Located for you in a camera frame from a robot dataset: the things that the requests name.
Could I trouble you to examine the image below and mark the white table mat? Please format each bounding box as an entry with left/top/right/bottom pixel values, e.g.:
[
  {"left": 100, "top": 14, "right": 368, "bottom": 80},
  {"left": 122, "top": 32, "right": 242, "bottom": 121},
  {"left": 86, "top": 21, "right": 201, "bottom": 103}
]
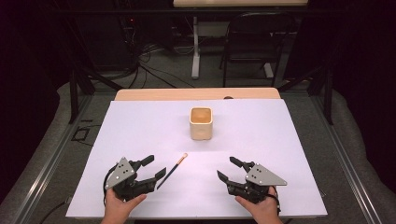
[{"left": 65, "top": 98, "right": 329, "bottom": 218}]

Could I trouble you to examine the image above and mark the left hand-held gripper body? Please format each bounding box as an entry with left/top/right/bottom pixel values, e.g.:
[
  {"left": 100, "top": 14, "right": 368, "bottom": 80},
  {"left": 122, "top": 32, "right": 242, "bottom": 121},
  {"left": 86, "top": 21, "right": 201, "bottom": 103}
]
[{"left": 105, "top": 157, "right": 157, "bottom": 202}]

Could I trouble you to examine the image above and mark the aluminium floor rail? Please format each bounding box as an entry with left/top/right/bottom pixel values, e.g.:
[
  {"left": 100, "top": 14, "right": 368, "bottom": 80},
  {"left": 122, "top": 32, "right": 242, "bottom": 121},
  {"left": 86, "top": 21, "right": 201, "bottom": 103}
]
[
  {"left": 310, "top": 92, "right": 385, "bottom": 224},
  {"left": 10, "top": 92, "right": 94, "bottom": 224}
]

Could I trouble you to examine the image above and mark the white desk foot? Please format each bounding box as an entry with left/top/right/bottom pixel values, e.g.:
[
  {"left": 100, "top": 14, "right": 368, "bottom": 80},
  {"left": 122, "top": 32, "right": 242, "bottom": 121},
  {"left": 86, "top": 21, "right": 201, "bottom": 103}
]
[{"left": 262, "top": 62, "right": 275, "bottom": 79}]

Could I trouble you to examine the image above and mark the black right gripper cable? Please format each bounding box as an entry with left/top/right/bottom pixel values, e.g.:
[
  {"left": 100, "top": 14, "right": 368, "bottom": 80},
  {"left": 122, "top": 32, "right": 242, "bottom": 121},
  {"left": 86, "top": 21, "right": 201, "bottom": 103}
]
[{"left": 266, "top": 193, "right": 282, "bottom": 216}]

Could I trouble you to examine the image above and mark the cream square pen holder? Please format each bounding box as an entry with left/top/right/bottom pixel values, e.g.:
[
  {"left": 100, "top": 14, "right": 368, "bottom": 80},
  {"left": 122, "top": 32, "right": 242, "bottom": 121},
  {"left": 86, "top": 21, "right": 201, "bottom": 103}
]
[{"left": 189, "top": 106, "right": 214, "bottom": 141}]

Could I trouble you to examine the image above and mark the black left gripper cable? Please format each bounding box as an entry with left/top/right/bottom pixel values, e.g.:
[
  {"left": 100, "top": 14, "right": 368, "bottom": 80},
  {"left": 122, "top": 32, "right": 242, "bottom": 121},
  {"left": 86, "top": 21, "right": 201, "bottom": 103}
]
[{"left": 103, "top": 165, "right": 117, "bottom": 206}]

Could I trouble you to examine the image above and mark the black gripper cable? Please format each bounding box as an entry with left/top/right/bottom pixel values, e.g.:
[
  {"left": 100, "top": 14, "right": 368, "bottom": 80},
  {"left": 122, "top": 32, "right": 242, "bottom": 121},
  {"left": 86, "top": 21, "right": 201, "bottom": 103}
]
[
  {"left": 266, "top": 193, "right": 282, "bottom": 216},
  {"left": 103, "top": 165, "right": 117, "bottom": 206}
]

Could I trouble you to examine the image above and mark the person's right hand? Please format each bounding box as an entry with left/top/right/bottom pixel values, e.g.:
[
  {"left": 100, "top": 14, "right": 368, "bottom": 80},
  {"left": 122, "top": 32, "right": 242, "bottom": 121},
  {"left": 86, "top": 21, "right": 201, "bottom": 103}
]
[{"left": 234, "top": 185, "right": 282, "bottom": 222}]

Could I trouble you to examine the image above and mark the bundle of black cables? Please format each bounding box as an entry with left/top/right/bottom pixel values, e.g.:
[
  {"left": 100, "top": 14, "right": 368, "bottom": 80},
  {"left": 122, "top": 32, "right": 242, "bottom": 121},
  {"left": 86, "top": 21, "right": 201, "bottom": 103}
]
[{"left": 120, "top": 13, "right": 195, "bottom": 90}]

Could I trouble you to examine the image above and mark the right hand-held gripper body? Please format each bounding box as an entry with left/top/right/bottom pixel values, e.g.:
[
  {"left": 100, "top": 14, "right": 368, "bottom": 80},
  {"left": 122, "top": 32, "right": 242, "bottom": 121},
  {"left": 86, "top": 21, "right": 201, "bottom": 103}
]
[{"left": 226, "top": 161, "right": 288, "bottom": 205}]

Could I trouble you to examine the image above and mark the wooden table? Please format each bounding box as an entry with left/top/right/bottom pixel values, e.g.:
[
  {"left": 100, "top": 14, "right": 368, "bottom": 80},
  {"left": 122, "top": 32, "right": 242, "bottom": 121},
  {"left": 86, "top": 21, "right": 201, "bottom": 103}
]
[{"left": 114, "top": 87, "right": 282, "bottom": 102}]

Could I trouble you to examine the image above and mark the black folding chair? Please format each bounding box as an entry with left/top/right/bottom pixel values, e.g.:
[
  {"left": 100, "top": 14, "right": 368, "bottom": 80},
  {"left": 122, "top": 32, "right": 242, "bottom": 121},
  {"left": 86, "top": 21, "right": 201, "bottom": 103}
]
[{"left": 219, "top": 11, "right": 297, "bottom": 89}]

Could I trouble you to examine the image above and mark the white desk leg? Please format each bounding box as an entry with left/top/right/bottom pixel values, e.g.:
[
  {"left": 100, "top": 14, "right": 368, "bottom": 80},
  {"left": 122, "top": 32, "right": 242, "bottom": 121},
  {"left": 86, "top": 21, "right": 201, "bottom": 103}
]
[{"left": 191, "top": 16, "right": 201, "bottom": 80}]

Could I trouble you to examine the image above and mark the person's left hand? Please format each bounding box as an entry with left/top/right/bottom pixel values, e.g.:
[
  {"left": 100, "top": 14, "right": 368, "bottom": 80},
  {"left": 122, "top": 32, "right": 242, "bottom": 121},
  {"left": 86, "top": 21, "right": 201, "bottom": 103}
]
[{"left": 103, "top": 188, "right": 148, "bottom": 222}]

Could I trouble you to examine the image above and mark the light wooden desk top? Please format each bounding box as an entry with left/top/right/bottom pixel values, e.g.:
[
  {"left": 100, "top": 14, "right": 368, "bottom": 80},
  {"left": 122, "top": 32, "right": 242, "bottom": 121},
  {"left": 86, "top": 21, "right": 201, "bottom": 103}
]
[{"left": 172, "top": 0, "right": 309, "bottom": 8}]

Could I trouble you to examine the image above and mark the black metal stand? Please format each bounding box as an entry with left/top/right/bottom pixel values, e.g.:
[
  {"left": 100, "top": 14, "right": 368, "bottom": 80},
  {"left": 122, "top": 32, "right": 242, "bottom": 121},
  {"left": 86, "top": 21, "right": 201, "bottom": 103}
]
[
  {"left": 307, "top": 66, "right": 334, "bottom": 126},
  {"left": 67, "top": 66, "right": 96, "bottom": 125}
]

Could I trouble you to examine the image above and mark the dark pencil with eraser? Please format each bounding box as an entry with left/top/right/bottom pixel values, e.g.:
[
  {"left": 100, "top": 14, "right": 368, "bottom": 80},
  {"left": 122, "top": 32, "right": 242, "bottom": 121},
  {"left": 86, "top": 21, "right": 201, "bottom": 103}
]
[{"left": 156, "top": 152, "right": 189, "bottom": 190}]

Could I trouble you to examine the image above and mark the black floor cable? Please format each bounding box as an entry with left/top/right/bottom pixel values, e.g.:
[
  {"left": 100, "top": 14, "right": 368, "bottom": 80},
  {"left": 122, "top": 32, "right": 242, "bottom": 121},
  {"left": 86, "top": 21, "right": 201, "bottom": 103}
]
[{"left": 38, "top": 200, "right": 69, "bottom": 224}]

